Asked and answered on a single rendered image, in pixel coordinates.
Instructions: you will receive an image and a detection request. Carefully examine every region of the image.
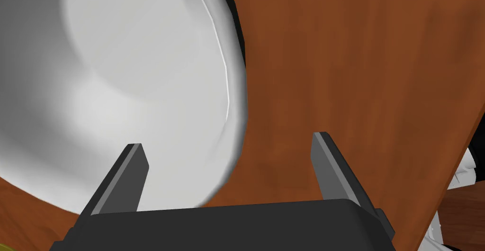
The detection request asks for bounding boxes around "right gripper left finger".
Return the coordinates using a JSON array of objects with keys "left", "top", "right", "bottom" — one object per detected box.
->
[{"left": 80, "top": 143, "right": 150, "bottom": 216}]

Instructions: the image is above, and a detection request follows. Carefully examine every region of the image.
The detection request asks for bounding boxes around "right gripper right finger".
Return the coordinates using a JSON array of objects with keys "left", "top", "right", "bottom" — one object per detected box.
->
[{"left": 310, "top": 131, "right": 396, "bottom": 241}]

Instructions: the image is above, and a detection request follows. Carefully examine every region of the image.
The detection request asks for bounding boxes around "white bowl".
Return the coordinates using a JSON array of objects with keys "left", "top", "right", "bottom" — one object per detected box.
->
[{"left": 0, "top": 0, "right": 249, "bottom": 215}]

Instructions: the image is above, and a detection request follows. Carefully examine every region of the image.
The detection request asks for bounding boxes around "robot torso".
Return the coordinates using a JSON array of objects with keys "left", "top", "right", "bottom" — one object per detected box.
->
[{"left": 416, "top": 114, "right": 485, "bottom": 251}]

